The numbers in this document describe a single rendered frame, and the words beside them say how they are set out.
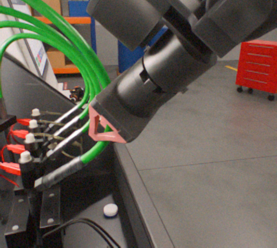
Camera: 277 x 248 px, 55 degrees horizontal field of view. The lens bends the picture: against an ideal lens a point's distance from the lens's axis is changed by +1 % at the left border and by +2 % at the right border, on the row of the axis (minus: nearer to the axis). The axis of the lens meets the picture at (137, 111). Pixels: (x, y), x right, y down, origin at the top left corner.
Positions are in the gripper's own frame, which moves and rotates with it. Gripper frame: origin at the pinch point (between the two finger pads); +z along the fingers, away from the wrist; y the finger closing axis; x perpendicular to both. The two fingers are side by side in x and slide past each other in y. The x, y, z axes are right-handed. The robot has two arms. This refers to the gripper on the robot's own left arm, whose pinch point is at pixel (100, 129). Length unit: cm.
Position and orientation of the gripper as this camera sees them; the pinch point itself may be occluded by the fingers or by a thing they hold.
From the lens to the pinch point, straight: 38.9
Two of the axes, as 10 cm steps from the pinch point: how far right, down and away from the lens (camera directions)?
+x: 6.9, 7.1, 0.8
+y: -4.4, 5.1, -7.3
